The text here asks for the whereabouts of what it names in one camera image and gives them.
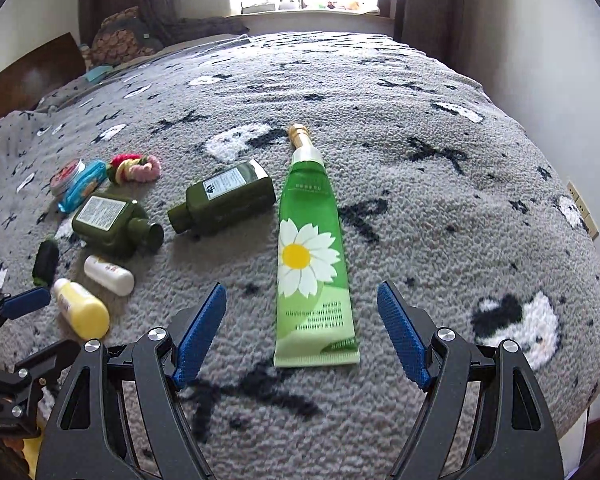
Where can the round white tin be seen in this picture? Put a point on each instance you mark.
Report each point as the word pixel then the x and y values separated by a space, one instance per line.
pixel 64 177

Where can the dark green flat bottle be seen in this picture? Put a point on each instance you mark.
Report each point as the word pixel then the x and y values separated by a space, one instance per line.
pixel 232 195

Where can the brown patterned pillow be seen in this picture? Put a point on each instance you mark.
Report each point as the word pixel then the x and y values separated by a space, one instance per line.
pixel 121 38

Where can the black knit-covered green roll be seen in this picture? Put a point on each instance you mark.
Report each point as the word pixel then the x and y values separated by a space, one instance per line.
pixel 45 263

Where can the colourful hair scrunchies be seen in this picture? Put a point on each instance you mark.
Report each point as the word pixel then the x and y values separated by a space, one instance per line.
pixel 130 167

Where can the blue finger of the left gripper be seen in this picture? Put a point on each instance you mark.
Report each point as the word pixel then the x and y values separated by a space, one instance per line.
pixel 27 302

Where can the yellow small bottle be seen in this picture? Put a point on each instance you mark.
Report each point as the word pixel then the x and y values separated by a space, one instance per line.
pixel 85 313

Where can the grey kitty pattern pillow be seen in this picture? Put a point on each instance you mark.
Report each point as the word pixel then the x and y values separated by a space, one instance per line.
pixel 18 136

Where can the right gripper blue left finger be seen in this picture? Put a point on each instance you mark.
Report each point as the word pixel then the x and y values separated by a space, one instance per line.
pixel 193 330

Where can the dark wooden headboard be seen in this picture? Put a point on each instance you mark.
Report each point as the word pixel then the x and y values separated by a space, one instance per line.
pixel 43 70

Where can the white storage box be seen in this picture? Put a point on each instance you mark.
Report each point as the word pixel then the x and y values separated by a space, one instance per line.
pixel 195 9

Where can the white small bottle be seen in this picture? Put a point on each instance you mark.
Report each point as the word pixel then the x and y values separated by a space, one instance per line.
pixel 114 278

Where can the wall power socket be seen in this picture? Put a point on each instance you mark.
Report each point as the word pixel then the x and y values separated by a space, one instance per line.
pixel 584 212

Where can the right brown curtain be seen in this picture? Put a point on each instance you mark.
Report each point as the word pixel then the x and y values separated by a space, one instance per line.
pixel 426 25

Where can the brown curtain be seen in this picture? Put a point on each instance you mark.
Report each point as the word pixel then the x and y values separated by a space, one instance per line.
pixel 160 18
pixel 426 25

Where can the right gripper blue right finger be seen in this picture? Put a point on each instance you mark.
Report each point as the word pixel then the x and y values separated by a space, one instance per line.
pixel 410 331

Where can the blue tissue packet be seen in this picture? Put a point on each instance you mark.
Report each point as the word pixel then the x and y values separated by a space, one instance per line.
pixel 83 186

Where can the green daisy cream tube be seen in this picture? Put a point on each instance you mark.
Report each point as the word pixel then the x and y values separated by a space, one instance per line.
pixel 314 321

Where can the grey kitty pattern bedspread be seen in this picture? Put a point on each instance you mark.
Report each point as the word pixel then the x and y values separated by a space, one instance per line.
pixel 437 190

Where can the left brown curtain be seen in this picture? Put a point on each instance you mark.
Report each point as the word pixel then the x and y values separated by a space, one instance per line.
pixel 160 18

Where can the dark green square bottle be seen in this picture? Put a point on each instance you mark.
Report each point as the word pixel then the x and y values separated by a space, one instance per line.
pixel 116 226

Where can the teal small box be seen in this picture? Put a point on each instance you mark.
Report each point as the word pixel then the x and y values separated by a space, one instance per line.
pixel 98 73

